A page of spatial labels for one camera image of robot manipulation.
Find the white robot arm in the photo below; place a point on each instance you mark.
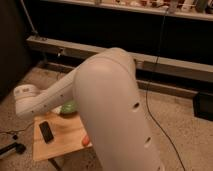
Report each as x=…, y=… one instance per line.
x=107, y=98

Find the green ceramic bowl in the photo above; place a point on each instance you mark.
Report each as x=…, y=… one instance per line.
x=68, y=108

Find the orange carrot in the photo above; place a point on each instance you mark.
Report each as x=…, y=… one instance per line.
x=85, y=141

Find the wooden table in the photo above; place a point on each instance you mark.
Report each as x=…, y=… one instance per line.
x=68, y=134

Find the black smartphone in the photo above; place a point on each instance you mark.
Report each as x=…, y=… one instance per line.
x=46, y=132

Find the metal stand pole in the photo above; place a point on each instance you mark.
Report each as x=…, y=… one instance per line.
x=33, y=29

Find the black device on floor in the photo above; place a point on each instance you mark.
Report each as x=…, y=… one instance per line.
x=18, y=147

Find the long wall shelf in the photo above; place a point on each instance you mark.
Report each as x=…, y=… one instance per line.
x=84, y=51

